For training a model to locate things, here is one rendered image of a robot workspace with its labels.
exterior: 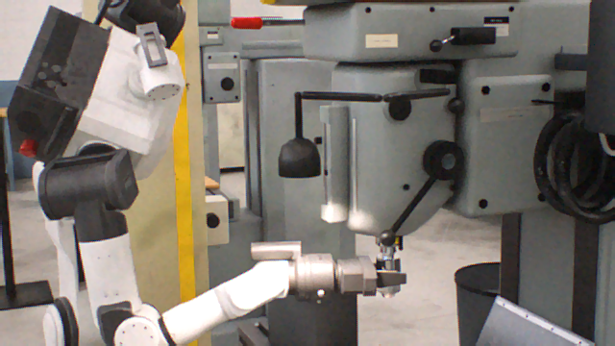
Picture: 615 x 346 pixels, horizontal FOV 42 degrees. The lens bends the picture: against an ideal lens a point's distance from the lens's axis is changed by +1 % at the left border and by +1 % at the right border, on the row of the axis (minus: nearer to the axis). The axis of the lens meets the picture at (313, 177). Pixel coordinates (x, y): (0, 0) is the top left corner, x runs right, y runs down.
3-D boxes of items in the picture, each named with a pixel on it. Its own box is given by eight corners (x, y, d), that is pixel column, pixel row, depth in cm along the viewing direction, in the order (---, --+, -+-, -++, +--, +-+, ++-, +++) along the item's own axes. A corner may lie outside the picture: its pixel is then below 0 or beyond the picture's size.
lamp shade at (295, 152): (269, 175, 133) (268, 138, 132) (295, 169, 139) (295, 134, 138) (304, 180, 129) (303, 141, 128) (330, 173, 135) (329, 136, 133)
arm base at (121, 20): (85, 25, 165) (118, 22, 157) (107, -30, 168) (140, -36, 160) (139, 59, 176) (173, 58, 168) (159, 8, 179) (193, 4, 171)
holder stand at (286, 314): (316, 371, 183) (314, 286, 180) (268, 341, 202) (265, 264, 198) (358, 358, 190) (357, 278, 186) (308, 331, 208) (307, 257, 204)
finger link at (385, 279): (405, 285, 152) (373, 286, 152) (405, 269, 152) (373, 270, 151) (407, 288, 151) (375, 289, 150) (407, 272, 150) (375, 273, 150)
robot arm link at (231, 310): (292, 288, 147) (227, 324, 146) (290, 284, 156) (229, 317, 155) (276, 257, 147) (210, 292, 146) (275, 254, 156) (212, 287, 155)
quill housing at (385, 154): (369, 247, 140) (368, 61, 134) (323, 222, 158) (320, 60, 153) (462, 234, 147) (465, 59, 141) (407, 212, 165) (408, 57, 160)
